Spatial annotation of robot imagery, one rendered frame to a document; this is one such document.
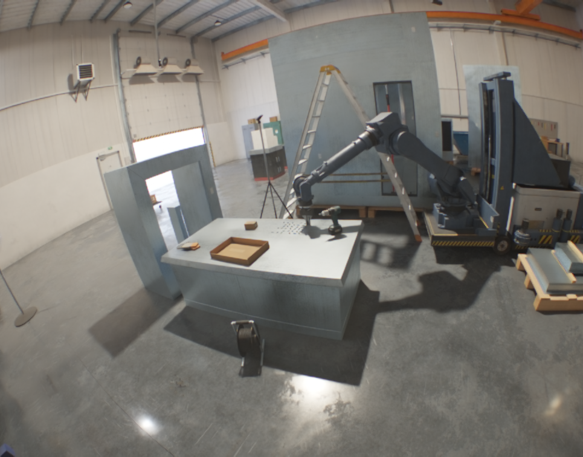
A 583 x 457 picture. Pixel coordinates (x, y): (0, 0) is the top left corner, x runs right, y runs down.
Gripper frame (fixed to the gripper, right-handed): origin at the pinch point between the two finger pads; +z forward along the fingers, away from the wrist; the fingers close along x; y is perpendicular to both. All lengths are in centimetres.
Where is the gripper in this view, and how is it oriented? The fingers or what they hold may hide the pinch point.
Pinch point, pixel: (308, 222)
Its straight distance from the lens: 248.9
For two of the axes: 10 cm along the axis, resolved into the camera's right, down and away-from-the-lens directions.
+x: -9.0, -0.4, 4.3
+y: 4.1, -4.1, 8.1
